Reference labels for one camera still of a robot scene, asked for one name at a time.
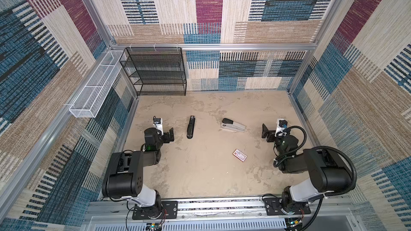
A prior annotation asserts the red white staple box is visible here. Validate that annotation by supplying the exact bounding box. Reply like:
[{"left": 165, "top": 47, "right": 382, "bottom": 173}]
[{"left": 233, "top": 149, "right": 247, "bottom": 162}]

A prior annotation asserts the grey silver stapler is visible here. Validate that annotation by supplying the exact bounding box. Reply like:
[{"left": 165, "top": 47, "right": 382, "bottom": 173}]
[{"left": 221, "top": 118, "right": 246, "bottom": 132}]

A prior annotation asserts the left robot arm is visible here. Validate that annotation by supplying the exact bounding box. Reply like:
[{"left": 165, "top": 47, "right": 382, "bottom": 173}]
[{"left": 102, "top": 127, "right": 178, "bottom": 220}]

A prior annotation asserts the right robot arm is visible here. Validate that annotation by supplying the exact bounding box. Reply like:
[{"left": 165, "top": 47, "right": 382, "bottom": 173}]
[{"left": 261, "top": 119, "right": 357, "bottom": 215}]

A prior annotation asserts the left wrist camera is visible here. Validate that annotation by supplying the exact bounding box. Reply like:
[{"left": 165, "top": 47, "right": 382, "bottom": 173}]
[{"left": 153, "top": 116, "right": 164, "bottom": 135}]

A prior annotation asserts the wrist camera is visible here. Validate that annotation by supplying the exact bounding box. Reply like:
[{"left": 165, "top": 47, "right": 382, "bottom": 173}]
[
  {"left": 153, "top": 116, "right": 164, "bottom": 135},
  {"left": 276, "top": 118, "right": 288, "bottom": 138}
]

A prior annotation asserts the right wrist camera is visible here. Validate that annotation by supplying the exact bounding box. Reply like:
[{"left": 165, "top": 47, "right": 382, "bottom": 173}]
[{"left": 276, "top": 118, "right": 288, "bottom": 138}]

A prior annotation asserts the black wire shelf rack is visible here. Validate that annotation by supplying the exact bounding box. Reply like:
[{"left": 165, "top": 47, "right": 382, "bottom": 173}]
[{"left": 119, "top": 47, "right": 187, "bottom": 96}]

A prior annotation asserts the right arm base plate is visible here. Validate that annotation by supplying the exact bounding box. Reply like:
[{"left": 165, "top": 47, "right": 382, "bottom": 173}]
[{"left": 262, "top": 195, "right": 311, "bottom": 216}]

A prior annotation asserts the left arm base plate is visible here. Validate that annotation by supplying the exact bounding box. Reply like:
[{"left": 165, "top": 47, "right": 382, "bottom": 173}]
[{"left": 132, "top": 201, "right": 178, "bottom": 220}]

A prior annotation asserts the white mesh wall basket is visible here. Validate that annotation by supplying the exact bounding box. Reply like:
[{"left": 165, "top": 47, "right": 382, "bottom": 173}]
[{"left": 69, "top": 50, "right": 123, "bottom": 118}]

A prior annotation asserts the aluminium front rail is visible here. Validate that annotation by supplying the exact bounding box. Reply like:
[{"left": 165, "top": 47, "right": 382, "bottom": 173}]
[{"left": 80, "top": 195, "right": 366, "bottom": 231}]

